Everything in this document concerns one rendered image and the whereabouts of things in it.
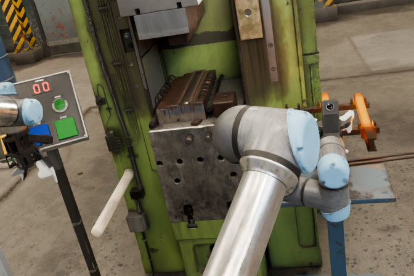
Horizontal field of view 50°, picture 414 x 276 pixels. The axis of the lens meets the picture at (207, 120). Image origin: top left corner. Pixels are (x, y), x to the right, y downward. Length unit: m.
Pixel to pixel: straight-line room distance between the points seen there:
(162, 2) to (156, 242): 1.24
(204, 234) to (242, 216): 1.25
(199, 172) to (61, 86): 0.65
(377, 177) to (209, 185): 0.66
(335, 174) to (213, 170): 0.80
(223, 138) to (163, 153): 0.96
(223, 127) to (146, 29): 0.91
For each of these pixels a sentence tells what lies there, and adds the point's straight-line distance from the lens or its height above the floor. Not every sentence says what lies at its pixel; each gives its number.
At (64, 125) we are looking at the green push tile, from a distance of 1.80.
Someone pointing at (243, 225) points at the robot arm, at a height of 1.14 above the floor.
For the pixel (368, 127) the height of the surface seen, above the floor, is 0.96.
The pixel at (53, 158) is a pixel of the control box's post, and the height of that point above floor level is 0.86.
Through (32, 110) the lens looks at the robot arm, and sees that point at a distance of 1.31.
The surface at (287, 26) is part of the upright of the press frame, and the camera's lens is 1.82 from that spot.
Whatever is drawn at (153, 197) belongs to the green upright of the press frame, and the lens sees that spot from 2.21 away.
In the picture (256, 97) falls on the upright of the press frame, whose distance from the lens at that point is 1.90.
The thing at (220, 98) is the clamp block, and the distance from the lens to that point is 1.81.
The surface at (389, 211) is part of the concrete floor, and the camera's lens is 2.76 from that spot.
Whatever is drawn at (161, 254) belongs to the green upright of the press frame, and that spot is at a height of 0.13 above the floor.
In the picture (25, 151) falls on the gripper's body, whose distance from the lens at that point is 1.52.
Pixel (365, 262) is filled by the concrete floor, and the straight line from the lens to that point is 2.42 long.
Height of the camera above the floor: 1.60
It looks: 23 degrees down
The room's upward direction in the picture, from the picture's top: 11 degrees counter-clockwise
